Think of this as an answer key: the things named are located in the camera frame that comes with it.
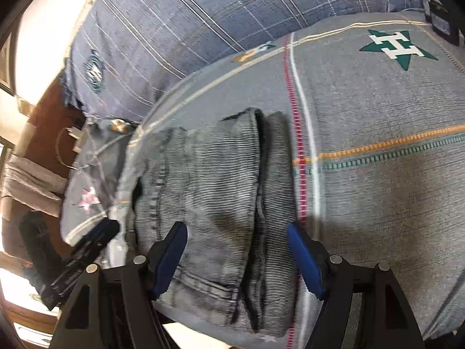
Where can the brown wooden nightstand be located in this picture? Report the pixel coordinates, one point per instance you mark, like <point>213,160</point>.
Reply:
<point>47,116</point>

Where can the dark cloth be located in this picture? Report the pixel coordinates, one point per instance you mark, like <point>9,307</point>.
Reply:
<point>36,236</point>

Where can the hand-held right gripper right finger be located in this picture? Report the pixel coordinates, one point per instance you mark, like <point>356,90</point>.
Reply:
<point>305,258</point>

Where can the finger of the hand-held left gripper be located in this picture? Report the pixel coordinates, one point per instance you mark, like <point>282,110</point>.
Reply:
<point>95,240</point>

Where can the grey pillow with pink star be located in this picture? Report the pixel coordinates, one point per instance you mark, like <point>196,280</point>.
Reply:
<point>87,185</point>

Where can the beige folded cloth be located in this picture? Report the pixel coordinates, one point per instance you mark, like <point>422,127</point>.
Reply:
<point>29,185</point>

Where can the grey patterned bed sheet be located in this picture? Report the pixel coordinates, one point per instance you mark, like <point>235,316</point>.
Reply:
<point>363,116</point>

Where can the grey denim pants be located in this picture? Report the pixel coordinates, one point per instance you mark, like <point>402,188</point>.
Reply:
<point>210,189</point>

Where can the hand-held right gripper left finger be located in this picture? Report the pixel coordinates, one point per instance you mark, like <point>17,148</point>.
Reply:
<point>170,254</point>

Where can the white charger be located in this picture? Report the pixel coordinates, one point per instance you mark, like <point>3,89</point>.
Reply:
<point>77,139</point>

